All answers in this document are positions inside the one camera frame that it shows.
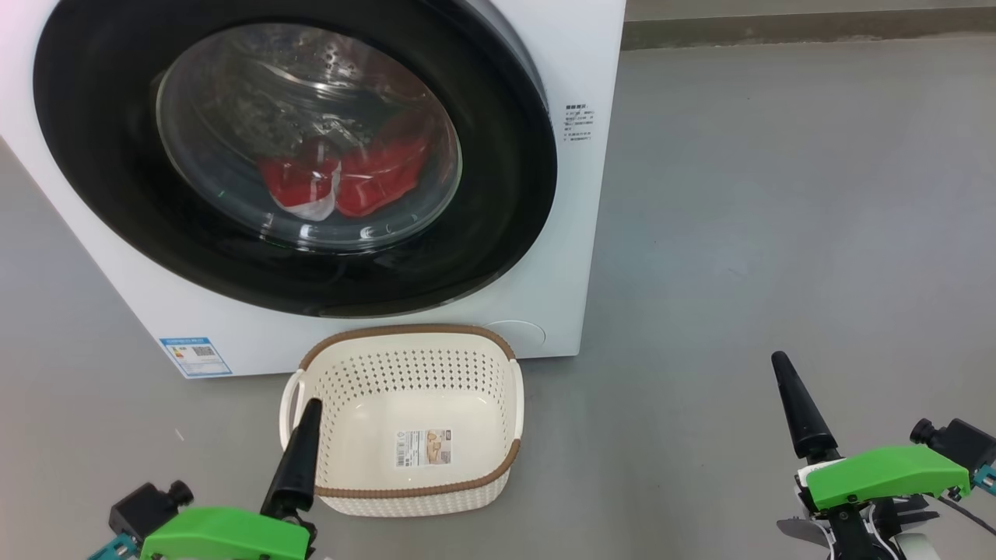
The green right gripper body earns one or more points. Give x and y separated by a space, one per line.
887 470

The small printed text label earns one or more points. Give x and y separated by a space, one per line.
580 122

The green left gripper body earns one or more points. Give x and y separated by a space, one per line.
226 537

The round black glass washer door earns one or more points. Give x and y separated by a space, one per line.
101 194

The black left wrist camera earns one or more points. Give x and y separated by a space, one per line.
144 509

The round drain filter cover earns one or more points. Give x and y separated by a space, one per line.
521 338

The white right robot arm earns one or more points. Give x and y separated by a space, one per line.
910 547

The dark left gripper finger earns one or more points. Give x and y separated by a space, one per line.
296 467

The red and white garment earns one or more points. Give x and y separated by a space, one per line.
373 183

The white front-load washing machine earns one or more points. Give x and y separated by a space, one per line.
580 249

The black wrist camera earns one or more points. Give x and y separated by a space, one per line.
144 509
961 443

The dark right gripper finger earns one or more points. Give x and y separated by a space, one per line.
801 412

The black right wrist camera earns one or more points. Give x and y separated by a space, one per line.
961 443

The cream perforated laundry basket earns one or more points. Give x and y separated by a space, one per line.
366 435

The printed label sticker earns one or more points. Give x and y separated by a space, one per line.
424 449

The blue energy label sticker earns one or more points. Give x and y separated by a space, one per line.
196 356

